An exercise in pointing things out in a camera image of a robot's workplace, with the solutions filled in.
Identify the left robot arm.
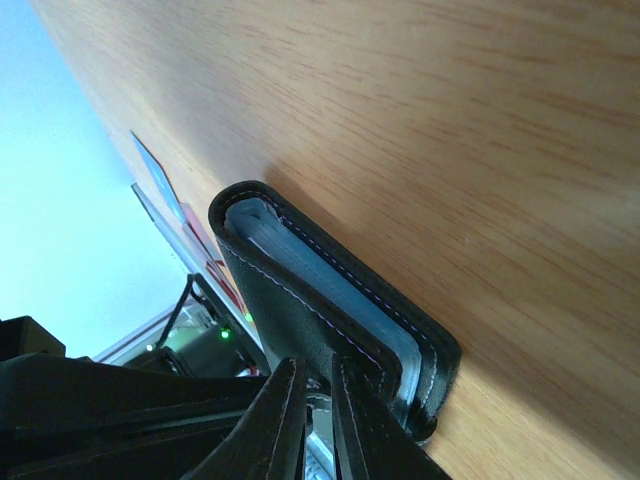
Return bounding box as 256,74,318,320
1,288,263,479

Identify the blue card left group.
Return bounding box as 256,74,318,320
130,131,186,223

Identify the small red card left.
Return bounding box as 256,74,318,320
179,202,224,266

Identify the black leather card holder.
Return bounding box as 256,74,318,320
208,180,461,444

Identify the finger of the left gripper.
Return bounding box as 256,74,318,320
1,357,265,425
1,415,239,479

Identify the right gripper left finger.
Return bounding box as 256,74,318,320
183,358,307,479

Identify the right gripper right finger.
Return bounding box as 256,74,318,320
331,355,449,480

